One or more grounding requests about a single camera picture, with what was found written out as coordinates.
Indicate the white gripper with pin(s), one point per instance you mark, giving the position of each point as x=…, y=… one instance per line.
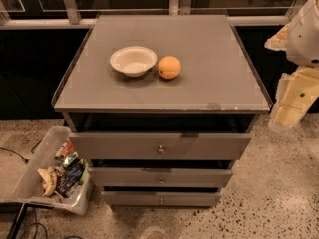
x=304, y=39

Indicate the grey top drawer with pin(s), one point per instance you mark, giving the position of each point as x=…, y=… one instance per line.
x=160, y=146

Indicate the grey drawer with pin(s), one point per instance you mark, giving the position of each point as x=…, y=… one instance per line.
x=159, y=177
x=174, y=199
x=160, y=146

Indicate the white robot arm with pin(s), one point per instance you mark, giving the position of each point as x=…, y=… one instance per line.
x=302, y=44

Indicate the grey drawer cabinet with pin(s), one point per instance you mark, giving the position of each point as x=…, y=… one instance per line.
x=217, y=90

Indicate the grey middle drawer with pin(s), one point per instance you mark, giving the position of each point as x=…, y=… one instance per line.
x=159, y=177

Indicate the grey bottom drawer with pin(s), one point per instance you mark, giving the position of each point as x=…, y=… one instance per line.
x=174, y=199

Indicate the orange fruit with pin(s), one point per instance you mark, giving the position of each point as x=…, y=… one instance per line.
x=169, y=67

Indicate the white bowl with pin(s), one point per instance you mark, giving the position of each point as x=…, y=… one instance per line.
x=133, y=61

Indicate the red snack can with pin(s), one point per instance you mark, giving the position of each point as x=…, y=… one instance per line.
x=65, y=150

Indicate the dark blue snack packet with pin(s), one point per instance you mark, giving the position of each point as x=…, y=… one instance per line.
x=68, y=179

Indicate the green snack packet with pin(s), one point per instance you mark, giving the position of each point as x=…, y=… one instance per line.
x=71, y=160

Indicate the metal window railing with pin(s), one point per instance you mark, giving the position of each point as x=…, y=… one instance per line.
x=78, y=14

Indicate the tan crumpled bag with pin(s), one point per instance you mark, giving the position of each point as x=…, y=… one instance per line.
x=49, y=180

